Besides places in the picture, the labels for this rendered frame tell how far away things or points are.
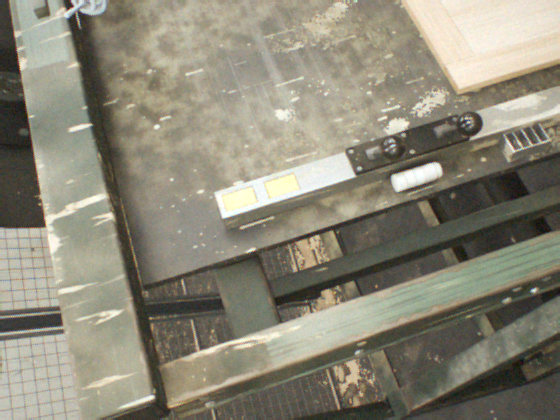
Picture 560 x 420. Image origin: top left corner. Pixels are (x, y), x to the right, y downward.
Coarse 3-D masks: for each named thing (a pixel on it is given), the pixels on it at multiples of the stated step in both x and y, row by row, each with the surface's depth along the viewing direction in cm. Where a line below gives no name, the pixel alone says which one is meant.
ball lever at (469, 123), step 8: (464, 112) 88; (472, 112) 87; (464, 120) 87; (472, 120) 87; (480, 120) 87; (440, 128) 98; (448, 128) 95; (456, 128) 92; (464, 128) 87; (472, 128) 87; (480, 128) 87; (440, 136) 98
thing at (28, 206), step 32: (0, 0) 178; (0, 32) 171; (0, 64) 163; (0, 96) 153; (0, 128) 152; (0, 160) 147; (32, 160) 152; (0, 192) 143; (32, 192) 147; (0, 224) 138; (32, 224) 142
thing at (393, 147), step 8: (392, 136) 86; (400, 136) 87; (384, 144) 86; (392, 144) 85; (400, 144) 86; (368, 152) 96; (376, 152) 94; (384, 152) 86; (392, 152) 86; (400, 152) 86; (368, 160) 97; (392, 160) 87
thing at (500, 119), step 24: (528, 96) 103; (552, 96) 102; (504, 120) 101; (528, 120) 100; (552, 120) 102; (480, 144) 101; (312, 168) 98; (336, 168) 98; (384, 168) 98; (408, 168) 100; (216, 192) 97; (264, 192) 96; (288, 192) 96; (312, 192) 97; (336, 192) 99; (240, 216) 96; (264, 216) 98
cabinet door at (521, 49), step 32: (416, 0) 117; (448, 0) 117; (480, 0) 116; (512, 0) 116; (544, 0) 116; (448, 32) 113; (480, 32) 113; (512, 32) 112; (544, 32) 112; (448, 64) 109; (480, 64) 109; (512, 64) 109; (544, 64) 109
